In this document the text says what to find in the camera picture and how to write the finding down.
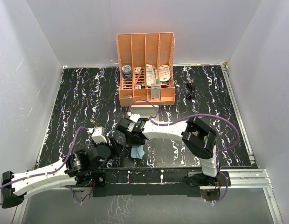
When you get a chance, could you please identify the blue cleaning cloth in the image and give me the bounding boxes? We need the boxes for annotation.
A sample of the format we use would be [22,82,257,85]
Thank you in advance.
[131,145,145,160]

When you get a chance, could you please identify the pink glasses case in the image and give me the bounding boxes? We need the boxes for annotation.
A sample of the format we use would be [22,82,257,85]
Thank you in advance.
[127,105,159,121]

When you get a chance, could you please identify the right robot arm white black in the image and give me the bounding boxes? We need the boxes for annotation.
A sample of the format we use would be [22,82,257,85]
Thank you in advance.
[116,114,220,186]

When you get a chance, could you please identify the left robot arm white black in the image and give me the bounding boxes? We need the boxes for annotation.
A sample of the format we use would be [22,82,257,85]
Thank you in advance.
[0,138,123,209]

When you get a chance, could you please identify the black sunglasses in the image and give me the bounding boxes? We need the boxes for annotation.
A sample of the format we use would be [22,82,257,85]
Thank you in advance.
[186,82,196,100]

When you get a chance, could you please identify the grey white small box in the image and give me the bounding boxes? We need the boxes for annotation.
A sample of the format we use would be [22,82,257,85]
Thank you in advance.
[151,84,161,100]

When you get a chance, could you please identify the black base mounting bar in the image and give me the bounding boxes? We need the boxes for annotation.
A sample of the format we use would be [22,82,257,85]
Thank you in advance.
[65,167,231,198]

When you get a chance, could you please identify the white tube package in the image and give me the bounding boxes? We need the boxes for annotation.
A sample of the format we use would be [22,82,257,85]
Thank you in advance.
[146,64,155,86]

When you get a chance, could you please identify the red pencil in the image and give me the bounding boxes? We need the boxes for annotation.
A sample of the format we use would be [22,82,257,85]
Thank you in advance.
[134,69,143,86]

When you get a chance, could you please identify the blue white round tin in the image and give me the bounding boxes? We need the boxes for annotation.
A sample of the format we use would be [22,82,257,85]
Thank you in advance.
[122,64,133,79]

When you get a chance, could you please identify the small white card box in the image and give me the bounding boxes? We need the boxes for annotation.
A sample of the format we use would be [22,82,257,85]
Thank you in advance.
[135,67,141,74]

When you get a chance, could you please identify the oval beige tag package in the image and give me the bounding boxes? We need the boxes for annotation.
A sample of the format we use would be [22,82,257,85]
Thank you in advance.
[159,65,171,82]

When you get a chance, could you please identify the orange desk organizer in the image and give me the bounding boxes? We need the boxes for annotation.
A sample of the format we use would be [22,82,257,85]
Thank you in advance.
[117,32,176,107]

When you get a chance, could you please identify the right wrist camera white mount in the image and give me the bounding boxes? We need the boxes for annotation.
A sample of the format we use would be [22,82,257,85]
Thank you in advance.
[127,112,140,122]

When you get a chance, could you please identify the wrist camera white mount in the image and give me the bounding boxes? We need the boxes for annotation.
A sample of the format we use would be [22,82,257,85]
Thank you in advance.
[88,126,107,144]
[127,112,140,122]

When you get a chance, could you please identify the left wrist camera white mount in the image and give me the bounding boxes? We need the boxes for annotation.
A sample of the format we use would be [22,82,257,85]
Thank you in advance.
[88,126,107,144]

